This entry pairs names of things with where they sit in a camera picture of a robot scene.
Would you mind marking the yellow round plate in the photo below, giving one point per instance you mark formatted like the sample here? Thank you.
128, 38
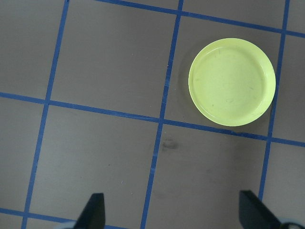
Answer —
232, 82

